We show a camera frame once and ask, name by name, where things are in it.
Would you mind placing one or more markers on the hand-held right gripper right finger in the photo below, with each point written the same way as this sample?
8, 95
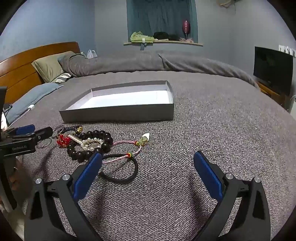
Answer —
207, 173

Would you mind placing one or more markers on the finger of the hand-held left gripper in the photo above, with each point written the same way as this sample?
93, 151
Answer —
44, 132
25, 129

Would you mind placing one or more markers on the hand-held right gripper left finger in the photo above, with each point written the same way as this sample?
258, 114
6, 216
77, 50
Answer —
89, 176

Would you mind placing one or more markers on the silver bangle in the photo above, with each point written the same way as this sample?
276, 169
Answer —
43, 146

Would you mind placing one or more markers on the grey cardboard box lid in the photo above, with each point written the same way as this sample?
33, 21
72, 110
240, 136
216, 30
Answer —
129, 99

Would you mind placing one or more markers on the person's left forearm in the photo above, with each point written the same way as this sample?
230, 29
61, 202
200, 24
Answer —
11, 220

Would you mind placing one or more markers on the person's left hand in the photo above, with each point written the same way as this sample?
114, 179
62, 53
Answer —
20, 179

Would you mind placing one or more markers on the blue blanket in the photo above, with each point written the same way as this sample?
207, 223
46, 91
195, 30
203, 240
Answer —
32, 95

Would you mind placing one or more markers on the striped pillow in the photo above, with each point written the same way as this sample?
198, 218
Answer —
62, 77

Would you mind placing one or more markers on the wooden headboard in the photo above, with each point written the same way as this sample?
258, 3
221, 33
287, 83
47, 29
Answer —
18, 69

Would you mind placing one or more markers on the olive pillow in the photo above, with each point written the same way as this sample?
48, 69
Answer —
49, 64

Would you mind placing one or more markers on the white plastic bag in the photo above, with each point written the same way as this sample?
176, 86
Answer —
91, 54

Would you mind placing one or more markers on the wooden television stand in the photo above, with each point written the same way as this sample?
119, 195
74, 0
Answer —
268, 91

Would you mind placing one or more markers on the grey duvet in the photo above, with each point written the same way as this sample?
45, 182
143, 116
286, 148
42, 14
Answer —
138, 62

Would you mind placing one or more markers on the black television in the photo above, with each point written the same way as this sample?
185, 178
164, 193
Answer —
272, 67

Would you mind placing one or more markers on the wooden windowsill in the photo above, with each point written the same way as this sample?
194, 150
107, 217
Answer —
189, 43

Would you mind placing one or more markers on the pink cloth item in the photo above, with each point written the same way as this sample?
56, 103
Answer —
187, 40

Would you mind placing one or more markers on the green cloth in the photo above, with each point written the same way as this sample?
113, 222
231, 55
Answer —
141, 37

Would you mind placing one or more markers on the black cloth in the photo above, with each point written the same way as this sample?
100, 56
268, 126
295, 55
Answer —
163, 35

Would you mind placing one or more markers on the teal curtain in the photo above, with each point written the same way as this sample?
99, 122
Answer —
157, 16

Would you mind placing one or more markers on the white wall socket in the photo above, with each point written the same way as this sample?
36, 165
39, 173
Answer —
288, 49

